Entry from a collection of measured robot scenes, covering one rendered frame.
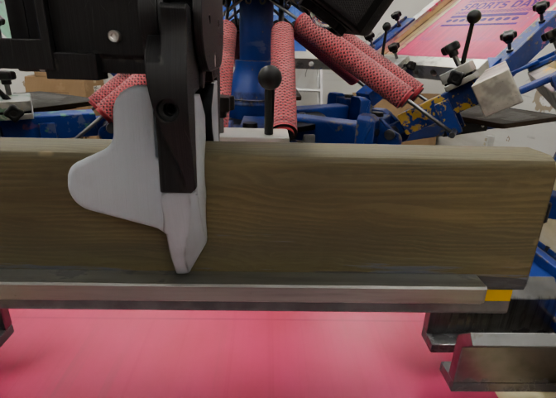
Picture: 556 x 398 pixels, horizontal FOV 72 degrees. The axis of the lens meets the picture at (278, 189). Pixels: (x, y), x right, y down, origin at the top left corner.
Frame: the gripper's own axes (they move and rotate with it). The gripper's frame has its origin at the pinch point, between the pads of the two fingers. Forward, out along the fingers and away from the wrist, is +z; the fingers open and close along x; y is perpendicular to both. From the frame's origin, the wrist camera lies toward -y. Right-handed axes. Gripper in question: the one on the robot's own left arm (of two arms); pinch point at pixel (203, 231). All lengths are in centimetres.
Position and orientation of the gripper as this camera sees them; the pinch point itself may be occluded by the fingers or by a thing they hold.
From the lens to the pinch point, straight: 21.9
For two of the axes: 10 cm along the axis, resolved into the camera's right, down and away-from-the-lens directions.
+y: -10.0, -0.2, -0.3
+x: 0.2, 3.5, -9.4
